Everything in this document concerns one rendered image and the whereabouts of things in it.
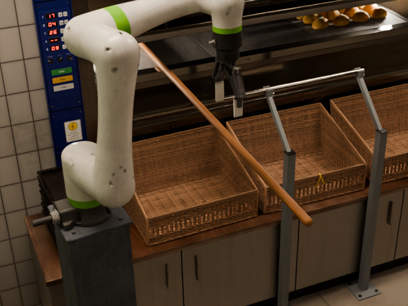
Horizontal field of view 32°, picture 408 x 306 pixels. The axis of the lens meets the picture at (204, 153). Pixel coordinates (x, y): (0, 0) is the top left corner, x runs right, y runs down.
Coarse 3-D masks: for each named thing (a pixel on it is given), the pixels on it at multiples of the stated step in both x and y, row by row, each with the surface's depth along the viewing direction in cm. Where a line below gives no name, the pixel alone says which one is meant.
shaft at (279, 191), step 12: (144, 48) 351; (156, 60) 337; (168, 72) 324; (180, 84) 312; (192, 96) 302; (204, 108) 291; (216, 120) 282; (228, 132) 273; (240, 144) 265; (252, 156) 258; (264, 180) 246; (276, 192) 239; (288, 204) 232; (300, 216) 226
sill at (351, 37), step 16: (352, 32) 371; (368, 32) 371; (384, 32) 373; (400, 32) 378; (272, 48) 354; (288, 48) 354; (304, 48) 358; (320, 48) 362; (176, 64) 339; (192, 64) 338; (208, 64) 340; (96, 80) 325; (144, 80) 331
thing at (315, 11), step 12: (324, 0) 354; (336, 0) 350; (372, 0) 343; (384, 0) 345; (396, 0) 348; (252, 12) 339; (300, 12) 330; (312, 12) 332; (180, 24) 326; (144, 36) 305; (156, 36) 307; (168, 36) 309
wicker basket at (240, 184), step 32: (160, 160) 347; (192, 160) 354; (224, 160) 354; (160, 192) 350; (192, 192) 349; (224, 192) 348; (256, 192) 324; (160, 224) 311; (192, 224) 326; (224, 224) 325
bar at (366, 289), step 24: (360, 72) 330; (288, 144) 311; (384, 144) 327; (288, 168) 311; (288, 192) 317; (288, 216) 324; (288, 240) 332; (288, 264) 339; (360, 264) 365; (288, 288) 347; (360, 288) 371
